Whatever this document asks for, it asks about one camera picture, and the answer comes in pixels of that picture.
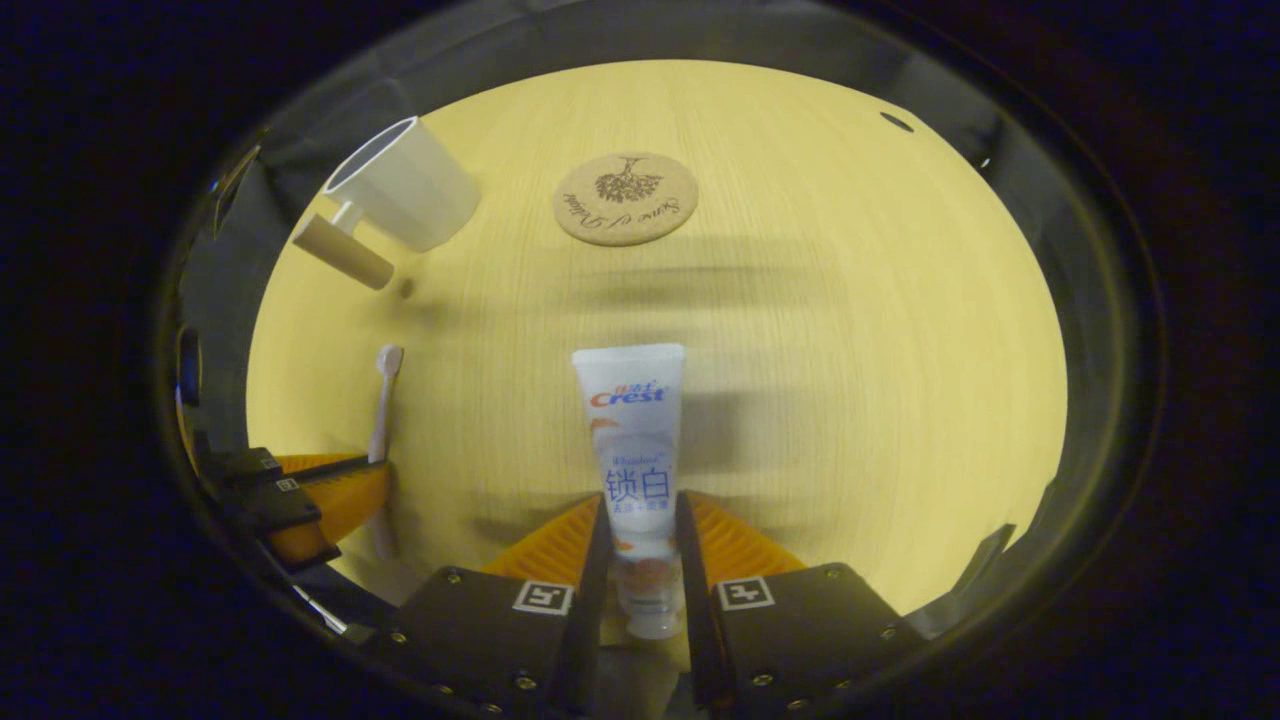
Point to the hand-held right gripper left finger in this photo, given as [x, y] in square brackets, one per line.
[590, 600]

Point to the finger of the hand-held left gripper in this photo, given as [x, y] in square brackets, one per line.
[340, 505]
[245, 463]

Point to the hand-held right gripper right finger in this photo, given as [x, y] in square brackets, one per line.
[695, 600]

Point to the white toothbrush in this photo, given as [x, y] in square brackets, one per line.
[382, 410]

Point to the white toothpaste tube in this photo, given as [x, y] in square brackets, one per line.
[630, 430]

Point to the round cork coaster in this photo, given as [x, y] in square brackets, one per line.
[625, 198]

